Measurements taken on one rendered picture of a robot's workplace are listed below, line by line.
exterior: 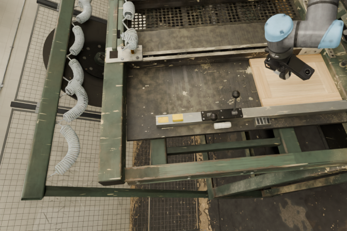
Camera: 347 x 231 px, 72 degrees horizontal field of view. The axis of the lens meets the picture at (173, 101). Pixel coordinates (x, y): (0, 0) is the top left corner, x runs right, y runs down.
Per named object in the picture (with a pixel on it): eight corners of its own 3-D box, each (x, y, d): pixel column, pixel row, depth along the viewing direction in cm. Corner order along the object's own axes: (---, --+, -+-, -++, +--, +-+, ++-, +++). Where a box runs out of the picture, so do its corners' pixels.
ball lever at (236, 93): (239, 116, 114) (241, 92, 107) (231, 117, 114) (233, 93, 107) (236, 112, 117) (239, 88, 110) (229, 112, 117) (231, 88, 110)
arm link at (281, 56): (298, 37, 74) (283, 59, 74) (298, 45, 78) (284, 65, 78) (275, 30, 79) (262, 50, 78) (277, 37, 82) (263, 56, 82)
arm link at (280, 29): (293, 35, 64) (260, 35, 68) (293, 55, 73) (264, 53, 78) (298, 10, 66) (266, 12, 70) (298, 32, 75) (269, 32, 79)
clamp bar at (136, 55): (319, 58, 136) (345, 26, 115) (110, 73, 133) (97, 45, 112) (313, 44, 141) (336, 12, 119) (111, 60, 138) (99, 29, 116)
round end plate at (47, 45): (152, 112, 182) (32, 92, 144) (148, 115, 187) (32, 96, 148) (148, 34, 220) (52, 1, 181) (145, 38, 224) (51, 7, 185)
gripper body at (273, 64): (275, 52, 93) (273, 36, 83) (297, 61, 88) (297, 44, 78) (265, 68, 93) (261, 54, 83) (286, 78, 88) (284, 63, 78)
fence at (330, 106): (345, 112, 120) (350, 108, 116) (156, 128, 118) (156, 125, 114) (341, 103, 122) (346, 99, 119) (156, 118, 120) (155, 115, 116)
